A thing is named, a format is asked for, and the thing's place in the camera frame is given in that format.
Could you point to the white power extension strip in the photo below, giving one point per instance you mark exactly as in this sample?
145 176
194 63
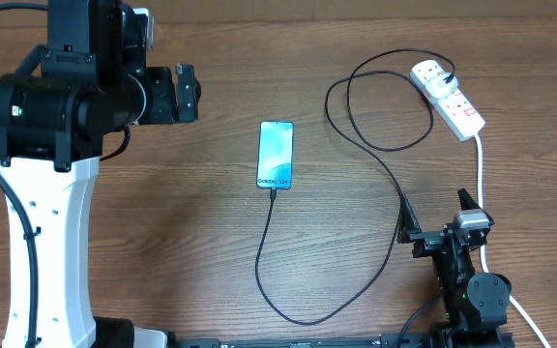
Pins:
459 114

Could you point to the smartphone with teal screen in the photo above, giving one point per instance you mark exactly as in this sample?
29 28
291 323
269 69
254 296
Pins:
275 155

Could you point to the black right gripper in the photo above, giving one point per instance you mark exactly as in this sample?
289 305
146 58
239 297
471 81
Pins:
426 241

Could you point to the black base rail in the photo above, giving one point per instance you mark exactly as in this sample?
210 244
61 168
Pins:
387 340

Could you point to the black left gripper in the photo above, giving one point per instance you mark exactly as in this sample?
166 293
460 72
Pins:
169 111

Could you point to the white charger plug adapter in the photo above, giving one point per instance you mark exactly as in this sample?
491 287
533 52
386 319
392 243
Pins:
441 86

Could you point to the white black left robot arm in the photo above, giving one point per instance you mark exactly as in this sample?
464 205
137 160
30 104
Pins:
90 79

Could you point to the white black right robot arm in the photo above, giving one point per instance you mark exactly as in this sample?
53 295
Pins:
475 303

